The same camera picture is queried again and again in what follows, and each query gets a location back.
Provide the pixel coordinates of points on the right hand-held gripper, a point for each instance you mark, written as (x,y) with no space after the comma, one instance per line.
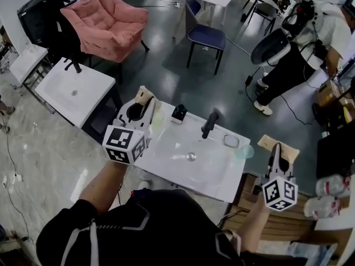
(280,193)

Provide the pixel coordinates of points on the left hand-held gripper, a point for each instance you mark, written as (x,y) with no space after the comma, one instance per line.
(123,138)

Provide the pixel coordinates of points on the clear yellowish cup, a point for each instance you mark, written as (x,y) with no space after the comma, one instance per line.
(158,119)

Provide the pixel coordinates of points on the person's right forearm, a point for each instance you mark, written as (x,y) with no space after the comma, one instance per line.
(255,223)

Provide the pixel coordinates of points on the person's left forearm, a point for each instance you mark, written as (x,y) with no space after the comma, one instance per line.
(102,181)

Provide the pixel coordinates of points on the clear bluish cup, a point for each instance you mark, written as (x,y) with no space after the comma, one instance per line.
(245,152)

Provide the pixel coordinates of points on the black and white box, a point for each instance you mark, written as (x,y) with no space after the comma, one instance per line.
(178,113)

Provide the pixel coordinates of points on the black sink stand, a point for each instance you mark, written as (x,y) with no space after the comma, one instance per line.
(105,115)

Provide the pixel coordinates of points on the black case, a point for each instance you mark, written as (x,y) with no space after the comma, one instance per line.
(335,154)

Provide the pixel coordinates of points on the black faucet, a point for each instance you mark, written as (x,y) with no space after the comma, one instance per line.
(72,65)
(208,125)

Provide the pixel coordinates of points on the clear plastic bottle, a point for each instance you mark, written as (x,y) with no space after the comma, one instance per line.
(321,206)
(331,186)

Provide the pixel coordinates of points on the white sink basin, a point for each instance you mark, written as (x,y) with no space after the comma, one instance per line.
(194,176)
(83,93)

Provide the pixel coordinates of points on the metal sink drain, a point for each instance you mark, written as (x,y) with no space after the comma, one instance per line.
(74,93)
(191,156)

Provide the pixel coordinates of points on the cardboard box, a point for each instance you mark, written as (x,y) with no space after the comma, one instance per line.
(327,93)

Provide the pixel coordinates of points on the wooden crate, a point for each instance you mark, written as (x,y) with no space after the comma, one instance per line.
(285,223)

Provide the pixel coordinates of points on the blue chair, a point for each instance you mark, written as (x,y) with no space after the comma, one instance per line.
(206,36)

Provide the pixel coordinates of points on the person's white shoe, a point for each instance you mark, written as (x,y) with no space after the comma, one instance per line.
(144,184)

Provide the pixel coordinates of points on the pink armchair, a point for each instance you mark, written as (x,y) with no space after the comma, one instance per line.
(111,23)

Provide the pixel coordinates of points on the white round chair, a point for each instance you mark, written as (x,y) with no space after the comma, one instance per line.
(270,48)

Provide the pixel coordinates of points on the white power strip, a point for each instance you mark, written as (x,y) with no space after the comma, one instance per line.
(177,4)

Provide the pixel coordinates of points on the person's black shirt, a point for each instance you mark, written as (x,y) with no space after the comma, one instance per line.
(155,226)

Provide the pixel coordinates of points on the small white table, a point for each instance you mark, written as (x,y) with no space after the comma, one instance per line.
(26,62)

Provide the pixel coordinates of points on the black bag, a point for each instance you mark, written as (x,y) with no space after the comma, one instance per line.
(47,21)

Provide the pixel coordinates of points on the grey round table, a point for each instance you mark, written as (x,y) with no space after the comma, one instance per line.
(264,0)

